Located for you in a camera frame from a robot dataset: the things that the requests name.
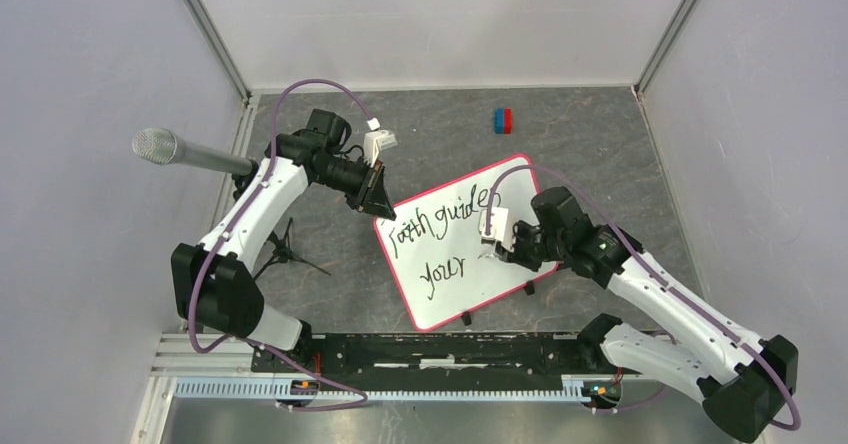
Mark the blue and red eraser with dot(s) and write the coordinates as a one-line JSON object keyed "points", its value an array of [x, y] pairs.
{"points": [[503, 121]]}

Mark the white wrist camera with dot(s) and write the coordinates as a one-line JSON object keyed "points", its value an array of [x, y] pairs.
{"points": [[496, 227], [376, 140]]}

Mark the blue toothed cable rail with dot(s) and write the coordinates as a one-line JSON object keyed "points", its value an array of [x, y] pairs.
{"points": [[283, 389]]}

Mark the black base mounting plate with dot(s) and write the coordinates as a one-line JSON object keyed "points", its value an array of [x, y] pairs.
{"points": [[512, 361]]}

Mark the black microphone stand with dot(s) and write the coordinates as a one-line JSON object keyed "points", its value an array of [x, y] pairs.
{"points": [[285, 249]]}

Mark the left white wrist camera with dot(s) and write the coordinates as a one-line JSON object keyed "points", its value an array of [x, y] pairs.
{"points": [[376, 140]]}

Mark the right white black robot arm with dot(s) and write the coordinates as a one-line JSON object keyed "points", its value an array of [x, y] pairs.
{"points": [[743, 382]]}

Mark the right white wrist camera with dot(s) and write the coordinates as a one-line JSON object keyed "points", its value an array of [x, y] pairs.
{"points": [[496, 227]]}

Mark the pink framed whiteboard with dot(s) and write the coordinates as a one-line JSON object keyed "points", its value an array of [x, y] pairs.
{"points": [[432, 246]]}

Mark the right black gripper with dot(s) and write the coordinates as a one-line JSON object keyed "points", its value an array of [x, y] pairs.
{"points": [[519, 227]]}

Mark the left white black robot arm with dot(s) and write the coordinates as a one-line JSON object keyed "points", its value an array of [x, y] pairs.
{"points": [[213, 280]]}

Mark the grey microphone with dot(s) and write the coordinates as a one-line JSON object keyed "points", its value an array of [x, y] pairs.
{"points": [[163, 147]]}

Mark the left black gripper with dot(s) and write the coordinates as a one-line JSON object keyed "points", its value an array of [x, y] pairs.
{"points": [[378, 202]]}

